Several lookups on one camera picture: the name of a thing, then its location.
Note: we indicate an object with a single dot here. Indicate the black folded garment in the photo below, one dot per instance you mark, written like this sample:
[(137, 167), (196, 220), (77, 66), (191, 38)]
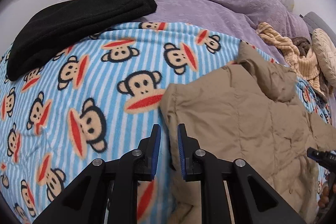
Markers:
[(59, 26)]

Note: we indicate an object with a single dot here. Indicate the grey quilted headboard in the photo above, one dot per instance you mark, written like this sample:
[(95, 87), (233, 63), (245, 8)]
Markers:
[(313, 21)]

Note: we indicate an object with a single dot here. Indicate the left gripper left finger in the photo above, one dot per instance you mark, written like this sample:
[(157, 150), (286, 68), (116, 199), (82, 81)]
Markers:
[(106, 191)]

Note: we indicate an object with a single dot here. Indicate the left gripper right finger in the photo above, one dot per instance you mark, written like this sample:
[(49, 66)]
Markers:
[(231, 191)]

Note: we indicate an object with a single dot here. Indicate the person right hand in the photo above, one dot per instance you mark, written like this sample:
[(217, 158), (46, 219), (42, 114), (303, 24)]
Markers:
[(324, 198)]

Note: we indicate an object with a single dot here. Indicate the tan puffer jacket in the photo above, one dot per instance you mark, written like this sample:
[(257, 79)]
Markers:
[(249, 110)]

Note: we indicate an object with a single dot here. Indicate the beige striped fleece garment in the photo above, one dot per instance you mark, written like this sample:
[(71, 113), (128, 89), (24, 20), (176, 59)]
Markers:
[(305, 66)]

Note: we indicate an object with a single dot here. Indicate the brown fuzzy garment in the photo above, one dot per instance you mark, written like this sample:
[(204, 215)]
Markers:
[(302, 44)]

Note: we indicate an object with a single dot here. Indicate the cream round pleated cushion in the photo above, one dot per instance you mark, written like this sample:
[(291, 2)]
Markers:
[(324, 50)]

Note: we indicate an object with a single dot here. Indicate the monkey print striped blanket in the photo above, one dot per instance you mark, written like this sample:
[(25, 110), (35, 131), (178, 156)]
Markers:
[(96, 98)]

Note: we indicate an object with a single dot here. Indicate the purple duvet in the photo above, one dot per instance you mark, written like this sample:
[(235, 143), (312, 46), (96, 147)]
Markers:
[(237, 18)]

